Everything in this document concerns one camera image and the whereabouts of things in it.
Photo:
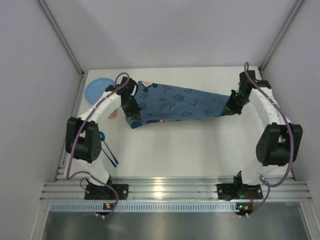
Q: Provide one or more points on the orange plastic cup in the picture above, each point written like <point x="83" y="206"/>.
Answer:
<point x="113" y="114"/>

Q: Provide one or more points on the perforated cable duct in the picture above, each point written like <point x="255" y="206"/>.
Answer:
<point x="151" y="207"/>

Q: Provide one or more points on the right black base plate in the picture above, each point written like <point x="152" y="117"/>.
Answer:
<point x="229" y="191"/>

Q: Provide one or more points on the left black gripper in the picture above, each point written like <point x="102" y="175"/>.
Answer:
<point x="133" y="111"/>

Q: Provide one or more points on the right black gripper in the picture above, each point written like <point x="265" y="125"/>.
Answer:
<point x="230" y="107"/>

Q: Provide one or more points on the aluminium mounting rail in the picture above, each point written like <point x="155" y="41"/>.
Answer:
<point x="169" y="189"/>

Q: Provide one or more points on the blue plastic plate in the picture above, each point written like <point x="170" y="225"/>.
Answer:
<point x="96" y="88"/>

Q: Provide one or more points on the blue letter-print placemat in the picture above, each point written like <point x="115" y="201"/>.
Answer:
<point x="166" y="103"/>

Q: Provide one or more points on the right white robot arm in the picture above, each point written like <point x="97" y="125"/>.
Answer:
<point x="278" y="146"/>

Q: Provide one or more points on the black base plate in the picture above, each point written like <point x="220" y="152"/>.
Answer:
<point x="94" y="192"/>
<point x="229" y="191"/>

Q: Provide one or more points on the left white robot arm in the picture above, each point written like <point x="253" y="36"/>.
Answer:
<point x="83" y="139"/>

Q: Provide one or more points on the blue metal spoon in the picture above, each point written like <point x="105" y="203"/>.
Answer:
<point x="107" y="150"/>

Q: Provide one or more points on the blue metal fork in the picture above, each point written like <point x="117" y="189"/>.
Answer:
<point x="111" y="161"/>

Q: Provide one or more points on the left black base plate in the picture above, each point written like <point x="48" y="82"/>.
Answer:
<point x="94" y="192"/>

